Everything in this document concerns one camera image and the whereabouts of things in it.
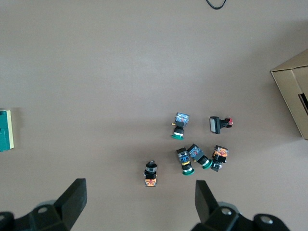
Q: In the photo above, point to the white rectangular pushbutton black frame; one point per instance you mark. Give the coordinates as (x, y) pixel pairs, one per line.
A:
(215, 125)

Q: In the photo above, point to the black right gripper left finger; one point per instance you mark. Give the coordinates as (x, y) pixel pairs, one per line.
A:
(69, 207)

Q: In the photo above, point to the black selector switch orange block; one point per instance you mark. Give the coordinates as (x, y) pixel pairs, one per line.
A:
(150, 174)

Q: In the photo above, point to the green pushbutton blue yellow block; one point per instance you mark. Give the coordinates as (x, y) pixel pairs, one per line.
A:
(184, 160)

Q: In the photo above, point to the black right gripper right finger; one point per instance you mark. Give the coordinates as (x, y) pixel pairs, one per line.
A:
(208, 211)

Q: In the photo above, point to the brown cardboard box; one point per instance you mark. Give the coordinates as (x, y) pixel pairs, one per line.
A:
(288, 96)

